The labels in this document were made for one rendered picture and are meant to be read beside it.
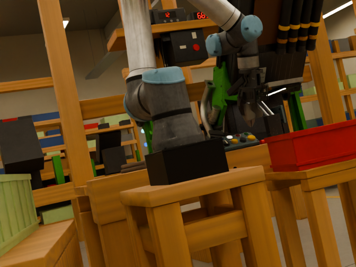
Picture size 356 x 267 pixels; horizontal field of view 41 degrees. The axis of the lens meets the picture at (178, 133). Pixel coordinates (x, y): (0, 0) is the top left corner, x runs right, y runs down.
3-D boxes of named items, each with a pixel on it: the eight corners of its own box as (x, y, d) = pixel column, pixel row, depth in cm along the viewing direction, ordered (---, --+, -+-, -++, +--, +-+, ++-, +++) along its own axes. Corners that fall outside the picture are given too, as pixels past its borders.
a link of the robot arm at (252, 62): (232, 58, 171) (249, 55, 175) (233, 71, 171) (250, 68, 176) (247, 57, 165) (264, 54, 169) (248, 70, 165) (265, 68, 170)
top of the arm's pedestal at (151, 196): (266, 179, 125) (263, 165, 125) (150, 207, 114) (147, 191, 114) (216, 182, 155) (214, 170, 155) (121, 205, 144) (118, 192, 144)
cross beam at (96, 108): (312, 80, 268) (309, 64, 269) (81, 119, 227) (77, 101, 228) (307, 82, 273) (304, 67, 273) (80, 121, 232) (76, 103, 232)
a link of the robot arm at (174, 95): (161, 112, 128) (150, 63, 128) (142, 121, 139) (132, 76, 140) (199, 105, 133) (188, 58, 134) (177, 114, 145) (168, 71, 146)
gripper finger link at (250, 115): (254, 129, 170) (251, 104, 168) (242, 128, 175) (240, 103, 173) (260, 127, 172) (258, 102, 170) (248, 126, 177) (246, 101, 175)
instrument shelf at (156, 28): (289, 16, 244) (287, 9, 244) (117, 37, 215) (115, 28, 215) (266, 32, 267) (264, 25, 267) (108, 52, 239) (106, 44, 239)
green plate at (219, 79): (239, 112, 201) (241, 63, 204) (221, 110, 199) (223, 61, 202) (228, 116, 212) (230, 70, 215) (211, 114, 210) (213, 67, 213)
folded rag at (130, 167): (154, 166, 173) (153, 158, 173) (145, 168, 165) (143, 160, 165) (130, 171, 176) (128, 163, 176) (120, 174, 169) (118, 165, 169)
